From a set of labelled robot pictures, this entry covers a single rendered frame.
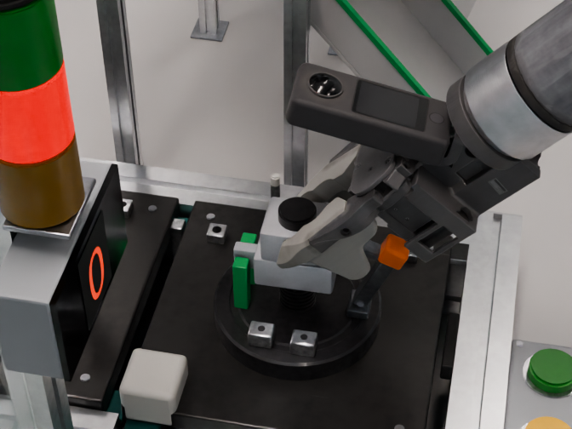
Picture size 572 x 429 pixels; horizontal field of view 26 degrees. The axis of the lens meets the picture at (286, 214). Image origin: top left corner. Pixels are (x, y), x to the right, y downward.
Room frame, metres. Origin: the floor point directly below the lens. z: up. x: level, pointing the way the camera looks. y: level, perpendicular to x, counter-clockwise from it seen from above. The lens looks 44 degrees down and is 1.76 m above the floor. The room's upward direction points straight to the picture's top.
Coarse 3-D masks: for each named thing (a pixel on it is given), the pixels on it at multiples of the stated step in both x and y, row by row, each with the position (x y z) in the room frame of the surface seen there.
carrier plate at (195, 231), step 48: (192, 240) 0.78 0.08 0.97; (240, 240) 0.78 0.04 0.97; (192, 288) 0.72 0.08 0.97; (384, 288) 0.72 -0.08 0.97; (432, 288) 0.72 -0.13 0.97; (192, 336) 0.67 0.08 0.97; (384, 336) 0.67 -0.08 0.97; (432, 336) 0.67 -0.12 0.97; (192, 384) 0.62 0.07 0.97; (240, 384) 0.62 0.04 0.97; (288, 384) 0.62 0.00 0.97; (336, 384) 0.62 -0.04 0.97; (384, 384) 0.62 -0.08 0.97
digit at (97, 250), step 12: (96, 228) 0.53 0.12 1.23; (96, 240) 0.53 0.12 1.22; (84, 252) 0.51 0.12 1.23; (96, 252) 0.53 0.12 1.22; (108, 252) 0.54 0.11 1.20; (84, 264) 0.51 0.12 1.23; (96, 264) 0.52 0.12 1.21; (108, 264) 0.54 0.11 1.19; (84, 276) 0.50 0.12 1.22; (96, 276) 0.52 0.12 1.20; (108, 276) 0.54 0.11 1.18; (84, 288) 0.50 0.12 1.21; (96, 288) 0.52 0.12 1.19; (84, 300) 0.50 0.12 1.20; (96, 300) 0.52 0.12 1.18; (96, 312) 0.51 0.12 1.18
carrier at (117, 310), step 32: (128, 192) 0.84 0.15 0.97; (128, 224) 0.80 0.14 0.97; (160, 224) 0.80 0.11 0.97; (128, 256) 0.76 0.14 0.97; (160, 256) 0.77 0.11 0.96; (128, 288) 0.72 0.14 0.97; (96, 320) 0.68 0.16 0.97; (128, 320) 0.68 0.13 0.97; (96, 352) 0.65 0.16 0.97; (96, 384) 0.62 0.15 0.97
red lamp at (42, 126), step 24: (0, 96) 0.50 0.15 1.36; (24, 96) 0.50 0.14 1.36; (48, 96) 0.51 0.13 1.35; (0, 120) 0.50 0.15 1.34; (24, 120) 0.50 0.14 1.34; (48, 120) 0.51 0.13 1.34; (72, 120) 0.53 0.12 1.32; (0, 144) 0.50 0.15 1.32; (24, 144) 0.50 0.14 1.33; (48, 144) 0.51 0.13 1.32
